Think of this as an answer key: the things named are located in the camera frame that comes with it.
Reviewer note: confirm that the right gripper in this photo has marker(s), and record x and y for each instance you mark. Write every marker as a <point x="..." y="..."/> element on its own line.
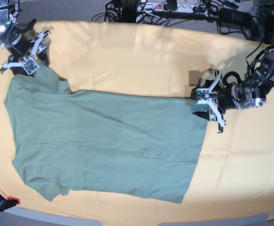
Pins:
<point x="22" y="49"/>

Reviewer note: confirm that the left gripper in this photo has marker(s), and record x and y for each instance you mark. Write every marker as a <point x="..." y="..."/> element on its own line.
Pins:
<point x="224" y="94"/>

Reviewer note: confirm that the green T-shirt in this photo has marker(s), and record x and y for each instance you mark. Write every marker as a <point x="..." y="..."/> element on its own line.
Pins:
<point x="148" y="167"/>

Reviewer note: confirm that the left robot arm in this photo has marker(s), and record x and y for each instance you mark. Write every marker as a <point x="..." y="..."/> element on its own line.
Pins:
<point x="266" y="70"/>

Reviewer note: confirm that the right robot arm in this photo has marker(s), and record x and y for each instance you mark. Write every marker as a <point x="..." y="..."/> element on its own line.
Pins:
<point x="9" y="13"/>

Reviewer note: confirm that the yellow table cloth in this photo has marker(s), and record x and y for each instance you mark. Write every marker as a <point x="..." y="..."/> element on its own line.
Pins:
<point x="234" y="176"/>

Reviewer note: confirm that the black power adapter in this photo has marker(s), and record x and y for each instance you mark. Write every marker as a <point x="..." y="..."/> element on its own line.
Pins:
<point x="234" y="17"/>

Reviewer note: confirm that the white power strip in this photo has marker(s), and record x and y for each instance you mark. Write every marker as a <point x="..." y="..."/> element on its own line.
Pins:
<point x="164" y="7"/>

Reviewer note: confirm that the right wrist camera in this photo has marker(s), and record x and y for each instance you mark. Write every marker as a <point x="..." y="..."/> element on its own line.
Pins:
<point x="30" y="66"/>

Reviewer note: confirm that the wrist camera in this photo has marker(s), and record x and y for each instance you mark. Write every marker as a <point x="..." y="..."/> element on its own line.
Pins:
<point x="30" y="66"/>
<point x="202" y="96"/>

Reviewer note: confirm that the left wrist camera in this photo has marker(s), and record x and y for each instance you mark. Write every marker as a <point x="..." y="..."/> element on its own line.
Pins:
<point x="202" y="96"/>

